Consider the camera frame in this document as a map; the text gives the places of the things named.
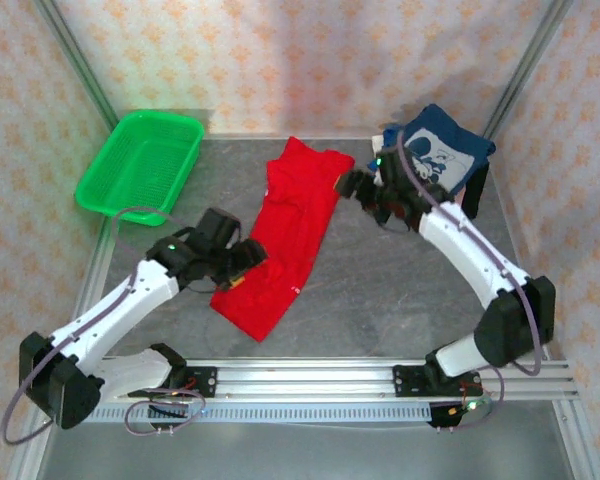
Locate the red printed t-shirt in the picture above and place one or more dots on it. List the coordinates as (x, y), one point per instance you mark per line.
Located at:
(295, 215)

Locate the bright blue t-shirt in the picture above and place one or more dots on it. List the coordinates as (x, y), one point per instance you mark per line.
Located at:
(391, 134)

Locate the black t-shirt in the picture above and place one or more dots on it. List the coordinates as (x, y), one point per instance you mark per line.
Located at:
(475, 195)

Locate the navy cartoon print t-shirt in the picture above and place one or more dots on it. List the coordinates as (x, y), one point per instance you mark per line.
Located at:
(460, 135)

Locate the green plastic basket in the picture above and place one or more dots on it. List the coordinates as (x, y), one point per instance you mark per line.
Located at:
(140, 165)

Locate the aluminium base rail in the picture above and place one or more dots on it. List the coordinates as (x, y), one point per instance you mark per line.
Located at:
(305, 380)

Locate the aluminium table edge rail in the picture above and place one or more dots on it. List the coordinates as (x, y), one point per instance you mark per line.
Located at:
(575, 435)

